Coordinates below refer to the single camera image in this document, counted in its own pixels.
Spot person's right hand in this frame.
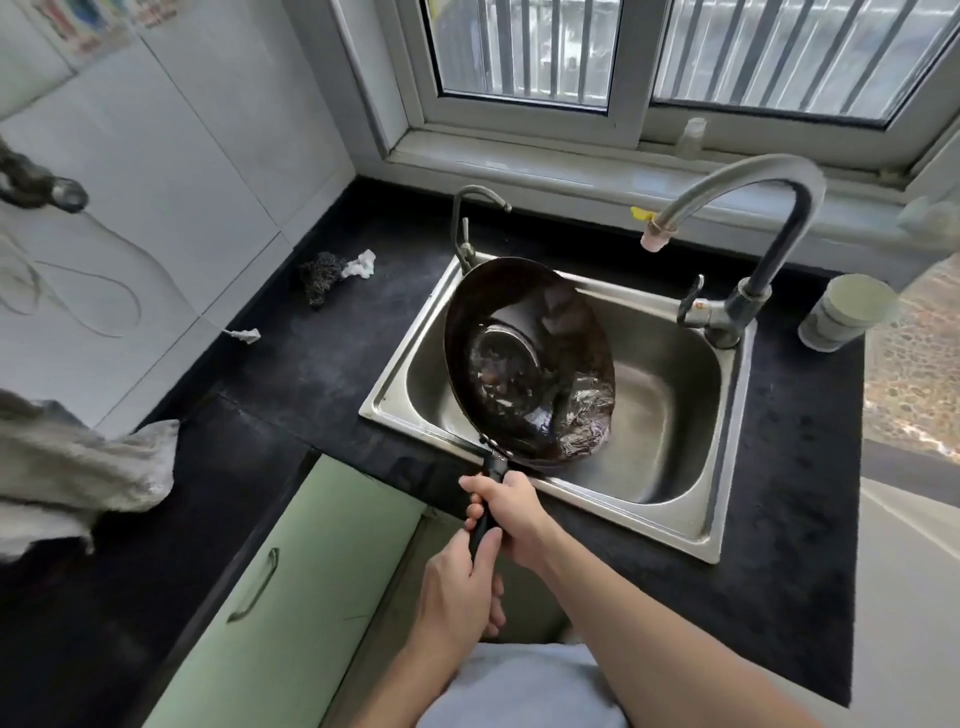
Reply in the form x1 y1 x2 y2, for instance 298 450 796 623
459 471 565 573

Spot person's left hand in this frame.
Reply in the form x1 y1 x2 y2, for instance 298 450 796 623
414 528 508 640

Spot black wok with handle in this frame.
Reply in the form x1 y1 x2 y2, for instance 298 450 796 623
442 256 618 560

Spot person's left forearm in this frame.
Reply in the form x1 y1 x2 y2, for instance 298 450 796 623
358 626 489 728

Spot person's right forearm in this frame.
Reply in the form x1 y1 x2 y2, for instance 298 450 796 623
525 517 830 728

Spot person's light shirt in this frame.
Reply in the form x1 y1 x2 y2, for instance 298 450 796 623
438 641 631 728

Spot green cabinet door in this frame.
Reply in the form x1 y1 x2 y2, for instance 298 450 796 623
142 453 429 728

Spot stainless steel sink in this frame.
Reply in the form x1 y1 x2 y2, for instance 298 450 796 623
358 251 759 565

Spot black scouring pad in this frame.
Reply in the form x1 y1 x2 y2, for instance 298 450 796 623
298 252 350 309

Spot thin small steel faucet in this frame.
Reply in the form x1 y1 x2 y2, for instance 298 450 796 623
448 184 514 275

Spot large grey gooseneck faucet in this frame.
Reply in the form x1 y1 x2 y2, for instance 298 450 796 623
639 153 828 350

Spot white plastic cup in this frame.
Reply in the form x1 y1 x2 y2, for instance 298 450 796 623
797 273 901 354

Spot grey cloth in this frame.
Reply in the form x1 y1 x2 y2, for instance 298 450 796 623
0 388 183 564

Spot small clear bottle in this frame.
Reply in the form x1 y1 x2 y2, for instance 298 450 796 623
675 116 708 160

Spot white appliance top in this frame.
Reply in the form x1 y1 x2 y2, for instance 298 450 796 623
851 442 960 728

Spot metal window bars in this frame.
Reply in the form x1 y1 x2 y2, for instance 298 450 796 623
431 0 931 121

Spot speckled patterned panel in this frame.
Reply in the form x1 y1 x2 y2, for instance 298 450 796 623
862 255 960 466

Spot clear plastic bag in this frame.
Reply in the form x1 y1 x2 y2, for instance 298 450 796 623
896 191 960 252

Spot metal cabinet handle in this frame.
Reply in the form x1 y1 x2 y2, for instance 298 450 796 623
227 547 280 624

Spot white cable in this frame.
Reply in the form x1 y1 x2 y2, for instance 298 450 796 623
0 206 144 340

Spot white window frame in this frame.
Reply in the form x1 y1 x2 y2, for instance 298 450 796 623
330 0 960 170

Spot dark metal wall valve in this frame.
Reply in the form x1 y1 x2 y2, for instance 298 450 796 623
0 135 90 215

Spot colourful wall poster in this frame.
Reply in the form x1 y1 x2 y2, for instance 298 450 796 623
22 0 189 69

